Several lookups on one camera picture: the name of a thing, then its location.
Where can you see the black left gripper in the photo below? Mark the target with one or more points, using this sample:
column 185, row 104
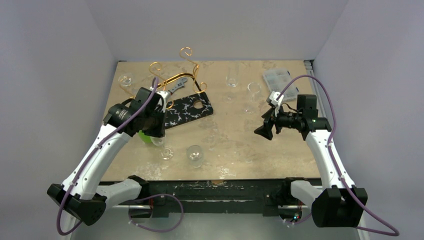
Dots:
column 159, row 132

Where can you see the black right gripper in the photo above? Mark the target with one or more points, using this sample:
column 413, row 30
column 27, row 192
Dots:
column 274, row 120

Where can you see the green plastic wine glass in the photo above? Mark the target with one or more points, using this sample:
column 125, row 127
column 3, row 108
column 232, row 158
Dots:
column 145, row 138

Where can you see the clear stemmed glass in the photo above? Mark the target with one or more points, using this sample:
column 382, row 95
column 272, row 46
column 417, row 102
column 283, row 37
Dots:
column 165, row 152

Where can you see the clear round wine glass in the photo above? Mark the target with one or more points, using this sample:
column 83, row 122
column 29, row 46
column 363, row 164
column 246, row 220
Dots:
column 126, row 79

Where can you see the short ribbed clear goblet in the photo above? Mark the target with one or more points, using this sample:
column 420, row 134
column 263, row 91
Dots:
column 195, row 156

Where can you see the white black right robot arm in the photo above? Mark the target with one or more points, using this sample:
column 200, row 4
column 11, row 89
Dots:
column 339, row 202

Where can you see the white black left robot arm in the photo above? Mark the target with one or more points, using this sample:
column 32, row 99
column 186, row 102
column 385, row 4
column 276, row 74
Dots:
column 80, row 194

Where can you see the black marbled rack base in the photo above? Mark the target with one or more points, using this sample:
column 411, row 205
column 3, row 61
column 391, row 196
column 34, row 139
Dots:
column 188, row 109

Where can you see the clear tall wine glass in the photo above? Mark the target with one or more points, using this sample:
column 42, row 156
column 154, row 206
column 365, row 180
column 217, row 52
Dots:
column 252, row 93

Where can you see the clear plastic screw box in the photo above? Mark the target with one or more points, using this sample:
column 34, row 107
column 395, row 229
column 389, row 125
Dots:
column 277, row 79

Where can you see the clear champagne flute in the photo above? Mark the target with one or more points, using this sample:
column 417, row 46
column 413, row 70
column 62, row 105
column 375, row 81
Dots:
column 231, row 81

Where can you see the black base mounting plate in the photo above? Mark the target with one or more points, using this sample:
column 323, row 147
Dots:
column 267, row 197

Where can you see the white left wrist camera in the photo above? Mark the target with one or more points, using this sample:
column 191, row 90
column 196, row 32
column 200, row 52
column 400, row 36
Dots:
column 163, row 101

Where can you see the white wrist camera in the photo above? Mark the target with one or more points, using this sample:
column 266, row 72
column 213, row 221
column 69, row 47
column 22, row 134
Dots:
column 275, row 100
column 163, row 101

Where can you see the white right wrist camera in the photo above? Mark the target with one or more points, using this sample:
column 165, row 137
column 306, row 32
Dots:
column 275, row 100

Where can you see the red handled adjustable wrench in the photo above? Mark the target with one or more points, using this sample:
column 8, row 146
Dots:
column 180, row 83

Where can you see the gold wire wine glass rack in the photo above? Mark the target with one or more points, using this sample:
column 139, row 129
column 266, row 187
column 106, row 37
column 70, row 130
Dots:
column 167, row 73

